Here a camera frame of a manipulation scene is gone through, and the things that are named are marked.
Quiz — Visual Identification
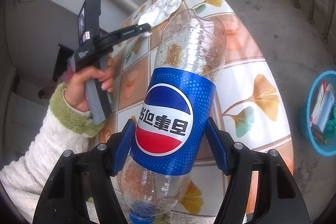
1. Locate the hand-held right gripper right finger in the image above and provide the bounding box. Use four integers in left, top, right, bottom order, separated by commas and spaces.
206, 116, 310, 224

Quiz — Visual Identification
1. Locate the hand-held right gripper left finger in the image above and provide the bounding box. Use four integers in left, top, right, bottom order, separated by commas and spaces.
32, 118, 137, 224

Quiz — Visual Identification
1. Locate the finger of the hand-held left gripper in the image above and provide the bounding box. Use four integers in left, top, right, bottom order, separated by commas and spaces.
98, 23, 152, 49

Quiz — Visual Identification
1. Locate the white disposable glove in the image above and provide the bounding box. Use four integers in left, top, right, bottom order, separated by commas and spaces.
138, 0, 189, 38

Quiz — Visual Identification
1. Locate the blue label plastic bottle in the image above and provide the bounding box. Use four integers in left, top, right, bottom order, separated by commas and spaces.
119, 9, 228, 224

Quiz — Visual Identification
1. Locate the blue plastic mesh basket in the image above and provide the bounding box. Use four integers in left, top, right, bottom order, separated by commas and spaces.
306, 70, 336, 156

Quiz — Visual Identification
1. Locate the brown snack wrapper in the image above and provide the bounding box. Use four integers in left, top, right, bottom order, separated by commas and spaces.
312, 128, 328, 145

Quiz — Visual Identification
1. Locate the light blue carton box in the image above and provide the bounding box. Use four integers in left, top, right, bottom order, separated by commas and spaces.
310, 90, 335, 130

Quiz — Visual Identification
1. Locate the green plastic bag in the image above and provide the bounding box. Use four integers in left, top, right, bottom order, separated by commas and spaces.
324, 106, 336, 139

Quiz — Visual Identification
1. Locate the red and white snack bag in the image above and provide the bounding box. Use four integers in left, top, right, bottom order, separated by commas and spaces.
314, 80, 334, 109

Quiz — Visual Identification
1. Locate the person's left forearm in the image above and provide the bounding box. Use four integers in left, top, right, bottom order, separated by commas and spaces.
0, 82, 116, 224

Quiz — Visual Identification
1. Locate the person's left hand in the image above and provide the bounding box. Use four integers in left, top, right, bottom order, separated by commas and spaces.
63, 56, 115, 112

